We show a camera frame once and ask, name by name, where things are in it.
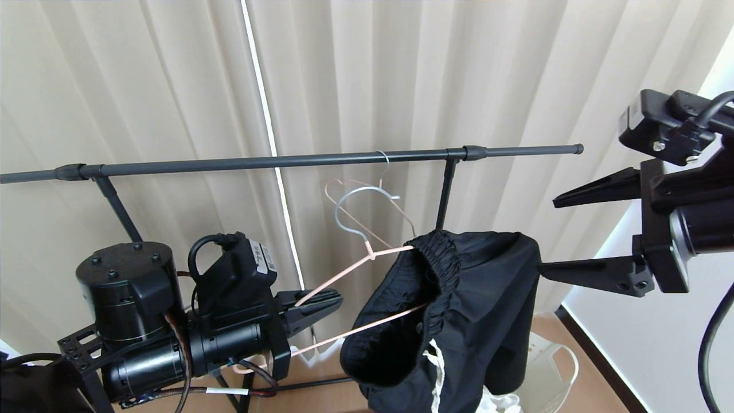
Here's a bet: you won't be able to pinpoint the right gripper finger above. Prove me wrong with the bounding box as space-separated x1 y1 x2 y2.
552 166 644 209
535 253 655 298

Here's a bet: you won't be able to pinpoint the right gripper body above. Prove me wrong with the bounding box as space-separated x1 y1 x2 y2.
633 159 734 295

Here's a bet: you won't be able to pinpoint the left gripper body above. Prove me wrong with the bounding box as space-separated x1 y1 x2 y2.
189 294 292 381

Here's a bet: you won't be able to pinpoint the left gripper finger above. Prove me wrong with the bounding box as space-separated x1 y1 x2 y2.
277 290 344 308
281 302 343 338

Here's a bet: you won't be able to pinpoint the pink clothes hanger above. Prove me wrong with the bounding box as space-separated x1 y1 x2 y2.
232 185 428 375
324 150 418 253

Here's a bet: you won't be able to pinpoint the black shorts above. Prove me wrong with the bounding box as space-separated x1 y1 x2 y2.
339 229 542 413

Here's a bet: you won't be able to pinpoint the white garment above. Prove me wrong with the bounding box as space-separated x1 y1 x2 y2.
479 385 524 413

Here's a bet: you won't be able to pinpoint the white laundry basket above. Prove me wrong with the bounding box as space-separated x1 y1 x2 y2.
513 330 581 413

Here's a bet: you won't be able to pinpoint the black clothes rack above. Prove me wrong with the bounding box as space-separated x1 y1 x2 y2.
0 143 584 413

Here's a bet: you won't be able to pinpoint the beige curtain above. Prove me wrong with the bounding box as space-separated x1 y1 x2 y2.
0 0 734 353

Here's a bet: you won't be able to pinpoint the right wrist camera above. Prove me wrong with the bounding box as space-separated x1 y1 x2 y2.
618 89 734 194

